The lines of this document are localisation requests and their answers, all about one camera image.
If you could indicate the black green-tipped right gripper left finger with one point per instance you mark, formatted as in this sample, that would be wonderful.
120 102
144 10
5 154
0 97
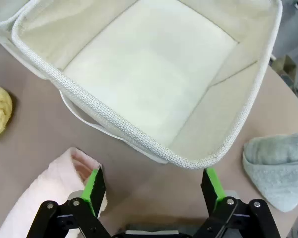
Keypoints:
95 196

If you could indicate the light pink towel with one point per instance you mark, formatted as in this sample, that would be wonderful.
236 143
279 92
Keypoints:
49 181

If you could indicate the cream fabric storage basket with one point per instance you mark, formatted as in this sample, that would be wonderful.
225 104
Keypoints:
2 12
151 74

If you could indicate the mint green folded towel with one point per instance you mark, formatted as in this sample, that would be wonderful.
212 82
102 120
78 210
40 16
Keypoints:
275 173

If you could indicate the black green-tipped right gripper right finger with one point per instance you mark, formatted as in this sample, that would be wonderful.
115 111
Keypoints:
212 196

